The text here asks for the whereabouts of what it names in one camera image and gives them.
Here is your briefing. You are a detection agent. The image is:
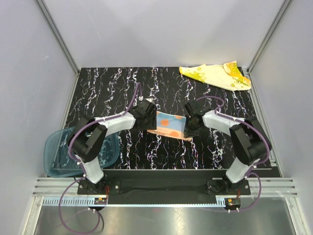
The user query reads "orange polka dot towel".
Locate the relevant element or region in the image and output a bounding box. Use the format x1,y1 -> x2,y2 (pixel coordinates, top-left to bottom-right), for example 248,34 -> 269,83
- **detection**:
147,111 -> 192,141

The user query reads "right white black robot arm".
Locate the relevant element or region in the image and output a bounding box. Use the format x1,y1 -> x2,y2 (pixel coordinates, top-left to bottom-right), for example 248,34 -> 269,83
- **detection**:
184,100 -> 272,194

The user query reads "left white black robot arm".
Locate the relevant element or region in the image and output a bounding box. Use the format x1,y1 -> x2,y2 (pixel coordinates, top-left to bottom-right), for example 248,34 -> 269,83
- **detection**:
67,99 -> 157,194

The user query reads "black marbled table mat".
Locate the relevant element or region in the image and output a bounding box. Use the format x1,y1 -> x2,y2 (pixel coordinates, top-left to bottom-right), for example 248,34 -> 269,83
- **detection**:
64,67 -> 256,170

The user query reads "yellow cream towel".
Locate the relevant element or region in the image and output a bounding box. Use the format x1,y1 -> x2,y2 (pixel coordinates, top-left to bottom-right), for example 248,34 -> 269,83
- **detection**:
179,61 -> 252,91

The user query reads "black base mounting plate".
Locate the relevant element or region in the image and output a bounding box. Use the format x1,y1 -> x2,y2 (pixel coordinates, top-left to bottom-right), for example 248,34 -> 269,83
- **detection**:
77,169 -> 251,196

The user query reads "right orange connector box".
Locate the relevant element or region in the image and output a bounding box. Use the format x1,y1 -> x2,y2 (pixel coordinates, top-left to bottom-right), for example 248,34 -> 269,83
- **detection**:
225,198 -> 241,208

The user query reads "left small connector box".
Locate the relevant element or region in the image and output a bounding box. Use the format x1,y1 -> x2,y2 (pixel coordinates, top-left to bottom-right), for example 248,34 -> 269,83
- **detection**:
94,197 -> 108,205

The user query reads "blue transparent plastic bin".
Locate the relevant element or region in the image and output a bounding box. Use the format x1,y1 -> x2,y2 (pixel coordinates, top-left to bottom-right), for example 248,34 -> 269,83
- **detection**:
44,127 -> 120,178

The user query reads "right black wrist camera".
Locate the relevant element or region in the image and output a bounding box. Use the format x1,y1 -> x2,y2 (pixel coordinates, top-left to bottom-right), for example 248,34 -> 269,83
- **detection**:
184,100 -> 212,116

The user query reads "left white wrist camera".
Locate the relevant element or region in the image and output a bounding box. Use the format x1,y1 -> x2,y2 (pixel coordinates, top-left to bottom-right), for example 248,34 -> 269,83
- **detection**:
137,96 -> 153,104

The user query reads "left aluminium frame post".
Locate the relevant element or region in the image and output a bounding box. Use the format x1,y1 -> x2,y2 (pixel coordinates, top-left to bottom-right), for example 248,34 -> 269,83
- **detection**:
34,0 -> 80,76

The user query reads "aluminium frame post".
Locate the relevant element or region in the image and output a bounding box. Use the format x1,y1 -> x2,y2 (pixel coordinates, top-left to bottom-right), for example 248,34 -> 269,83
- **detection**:
246,0 -> 293,74
34,0 -> 80,76

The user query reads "aluminium front rail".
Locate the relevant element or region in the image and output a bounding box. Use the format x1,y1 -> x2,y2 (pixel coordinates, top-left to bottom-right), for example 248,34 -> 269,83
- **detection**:
32,177 -> 297,207

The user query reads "right aluminium frame post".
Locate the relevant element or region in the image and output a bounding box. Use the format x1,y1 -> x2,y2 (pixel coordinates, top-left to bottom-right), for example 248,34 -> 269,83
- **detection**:
246,0 -> 293,74

